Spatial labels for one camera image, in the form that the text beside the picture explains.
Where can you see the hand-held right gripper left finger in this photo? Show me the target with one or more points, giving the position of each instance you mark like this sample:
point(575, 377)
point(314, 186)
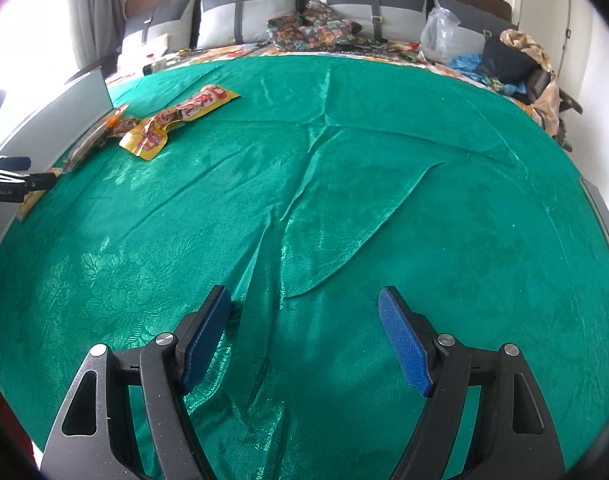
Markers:
point(204, 340)

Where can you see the green satin cloth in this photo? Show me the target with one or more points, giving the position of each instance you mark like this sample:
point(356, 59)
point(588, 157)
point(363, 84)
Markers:
point(334, 185)

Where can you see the clear orange snack packet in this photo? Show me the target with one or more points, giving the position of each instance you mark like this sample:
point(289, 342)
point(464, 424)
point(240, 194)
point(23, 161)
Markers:
point(97, 132)

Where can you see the grey curtain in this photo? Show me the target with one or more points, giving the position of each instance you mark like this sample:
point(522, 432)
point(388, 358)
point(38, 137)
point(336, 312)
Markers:
point(92, 10)

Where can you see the dark floral folded blanket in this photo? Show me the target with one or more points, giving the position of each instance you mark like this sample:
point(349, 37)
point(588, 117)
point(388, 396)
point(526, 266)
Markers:
point(314, 30)

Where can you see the floral bedsheet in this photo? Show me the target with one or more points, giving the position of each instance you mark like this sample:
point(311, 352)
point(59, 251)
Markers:
point(224, 52)

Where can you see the yellow packet of brown meat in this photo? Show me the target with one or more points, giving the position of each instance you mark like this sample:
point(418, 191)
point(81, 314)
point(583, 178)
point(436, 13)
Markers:
point(149, 136)

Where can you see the white cardboard box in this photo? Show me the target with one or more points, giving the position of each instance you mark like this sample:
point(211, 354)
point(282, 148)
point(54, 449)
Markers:
point(79, 105)

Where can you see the white door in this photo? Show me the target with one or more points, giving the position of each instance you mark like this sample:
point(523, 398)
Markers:
point(544, 0)

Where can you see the large orange snack packet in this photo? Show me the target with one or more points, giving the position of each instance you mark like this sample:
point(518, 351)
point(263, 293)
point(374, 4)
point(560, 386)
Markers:
point(27, 207)

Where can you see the grey smartphone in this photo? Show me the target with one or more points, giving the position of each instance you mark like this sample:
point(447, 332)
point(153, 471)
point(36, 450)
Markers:
point(604, 220)

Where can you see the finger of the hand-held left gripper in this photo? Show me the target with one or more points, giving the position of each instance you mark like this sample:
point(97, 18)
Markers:
point(7, 163)
point(38, 183)

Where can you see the dark wooden chair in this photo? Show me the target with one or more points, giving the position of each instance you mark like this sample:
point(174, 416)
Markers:
point(564, 105)

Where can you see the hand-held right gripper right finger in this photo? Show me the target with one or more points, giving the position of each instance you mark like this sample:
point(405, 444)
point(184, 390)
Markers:
point(407, 345)

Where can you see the black bag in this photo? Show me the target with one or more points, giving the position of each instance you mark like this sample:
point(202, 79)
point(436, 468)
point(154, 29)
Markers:
point(507, 62)

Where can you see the window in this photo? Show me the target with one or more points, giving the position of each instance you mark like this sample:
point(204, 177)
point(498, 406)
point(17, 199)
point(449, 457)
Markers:
point(24, 35)

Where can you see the beige patterned cloth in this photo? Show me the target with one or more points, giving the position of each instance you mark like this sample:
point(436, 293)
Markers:
point(537, 55)

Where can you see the grey two-tone cushion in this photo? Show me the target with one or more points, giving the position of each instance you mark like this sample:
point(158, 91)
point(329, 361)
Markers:
point(369, 5)
point(249, 10)
point(479, 17)
point(159, 25)

